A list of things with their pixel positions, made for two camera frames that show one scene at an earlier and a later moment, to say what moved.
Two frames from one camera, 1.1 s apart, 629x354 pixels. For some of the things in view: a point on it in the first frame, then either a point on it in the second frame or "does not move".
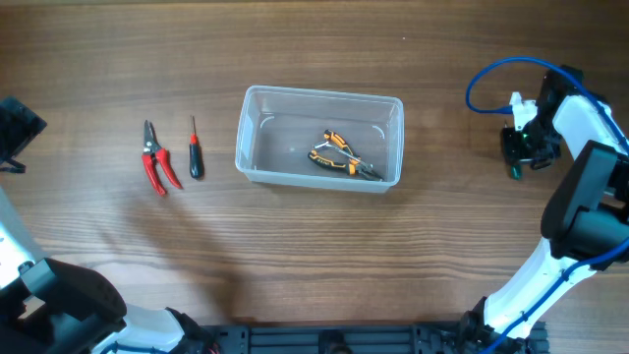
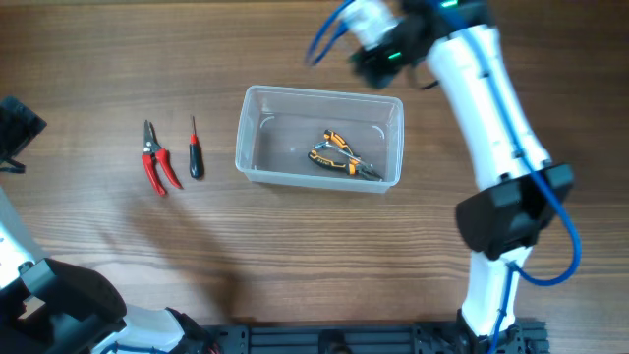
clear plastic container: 320,138 does not move
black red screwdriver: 196,164 does not move
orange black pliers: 356,166 does not move
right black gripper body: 534,144 to 394,53
